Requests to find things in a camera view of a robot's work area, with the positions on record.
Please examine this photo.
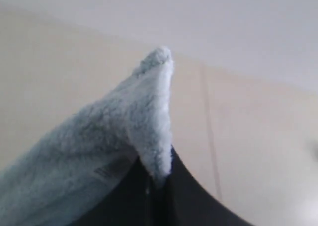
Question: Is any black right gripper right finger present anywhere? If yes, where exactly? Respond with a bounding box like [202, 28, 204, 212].
[165, 149, 251, 226]

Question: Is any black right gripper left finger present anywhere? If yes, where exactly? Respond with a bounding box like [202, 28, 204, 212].
[81, 160, 164, 226]

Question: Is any light blue fluffy towel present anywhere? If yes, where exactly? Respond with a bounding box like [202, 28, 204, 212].
[0, 47, 174, 226]

